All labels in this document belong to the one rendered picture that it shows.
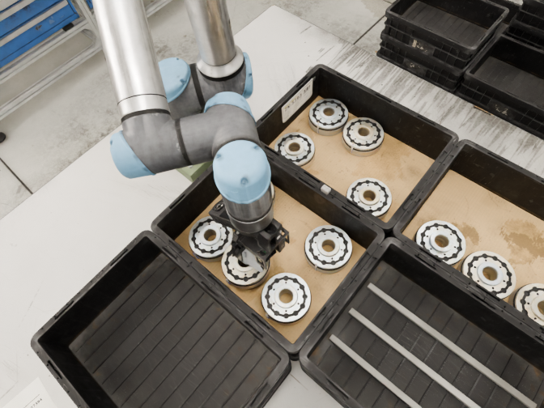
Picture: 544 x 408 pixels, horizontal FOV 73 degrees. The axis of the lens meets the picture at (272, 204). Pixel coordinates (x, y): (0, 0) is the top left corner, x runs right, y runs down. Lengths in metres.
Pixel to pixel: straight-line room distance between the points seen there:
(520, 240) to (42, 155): 2.26
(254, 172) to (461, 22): 1.62
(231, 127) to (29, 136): 2.13
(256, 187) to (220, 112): 0.15
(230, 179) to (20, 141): 2.21
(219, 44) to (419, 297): 0.69
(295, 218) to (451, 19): 1.36
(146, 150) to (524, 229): 0.81
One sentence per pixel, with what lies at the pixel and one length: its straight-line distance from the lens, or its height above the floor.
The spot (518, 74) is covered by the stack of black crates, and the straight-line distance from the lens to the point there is 2.01.
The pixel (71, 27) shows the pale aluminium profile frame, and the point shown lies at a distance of 2.59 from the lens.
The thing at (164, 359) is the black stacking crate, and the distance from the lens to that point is 0.84.
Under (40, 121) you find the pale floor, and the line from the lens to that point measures 2.64.
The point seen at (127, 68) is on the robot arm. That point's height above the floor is 1.25.
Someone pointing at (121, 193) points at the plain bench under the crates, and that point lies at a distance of 1.18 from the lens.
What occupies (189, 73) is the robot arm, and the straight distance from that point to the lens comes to 0.98.
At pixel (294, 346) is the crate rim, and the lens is 0.70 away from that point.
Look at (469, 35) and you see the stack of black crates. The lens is 1.93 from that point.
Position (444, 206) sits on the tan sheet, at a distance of 0.95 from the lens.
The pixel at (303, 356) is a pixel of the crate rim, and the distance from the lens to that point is 0.69.
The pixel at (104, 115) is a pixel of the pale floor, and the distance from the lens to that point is 2.45.
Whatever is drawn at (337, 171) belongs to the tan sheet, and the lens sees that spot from 0.94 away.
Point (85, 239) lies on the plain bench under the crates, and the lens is 1.16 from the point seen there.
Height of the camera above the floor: 1.62
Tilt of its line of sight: 62 degrees down
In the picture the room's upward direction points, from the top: 9 degrees counter-clockwise
